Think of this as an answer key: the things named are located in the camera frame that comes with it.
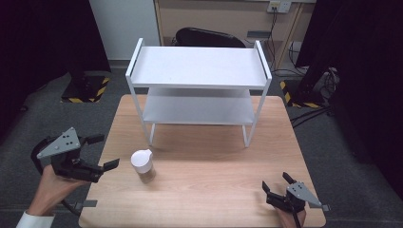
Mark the grey tape strip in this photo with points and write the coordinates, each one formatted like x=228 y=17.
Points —
x=86 y=204
x=320 y=206

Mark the wooden table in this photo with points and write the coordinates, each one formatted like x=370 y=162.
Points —
x=202 y=186

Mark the black stand with hazard stripes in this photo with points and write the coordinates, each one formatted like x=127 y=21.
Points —
x=301 y=93
x=85 y=87

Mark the person's right hand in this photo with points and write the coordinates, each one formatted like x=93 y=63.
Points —
x=290 y=218

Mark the wall power socket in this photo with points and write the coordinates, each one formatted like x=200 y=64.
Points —
x=278 y=6

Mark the white shirt cuff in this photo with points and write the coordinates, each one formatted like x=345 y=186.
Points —
x=34 y=221

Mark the black curtain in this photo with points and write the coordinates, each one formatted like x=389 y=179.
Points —
x=47 y=41
x=358 y=76

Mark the black chair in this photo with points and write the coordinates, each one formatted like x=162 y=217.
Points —
x=207 y=38

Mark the white two-tier metal shelf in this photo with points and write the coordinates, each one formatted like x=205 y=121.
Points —
x=199 y=88

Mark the white-lidded seasoning jar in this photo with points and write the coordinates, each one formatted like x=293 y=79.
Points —
x=143 y=165

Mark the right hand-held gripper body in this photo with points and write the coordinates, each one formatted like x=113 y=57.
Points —
x=293 y=198

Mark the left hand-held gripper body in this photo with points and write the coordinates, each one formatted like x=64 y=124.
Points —
x=65 y=155

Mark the person's left hand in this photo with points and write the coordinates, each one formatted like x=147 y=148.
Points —
x=52 y=193

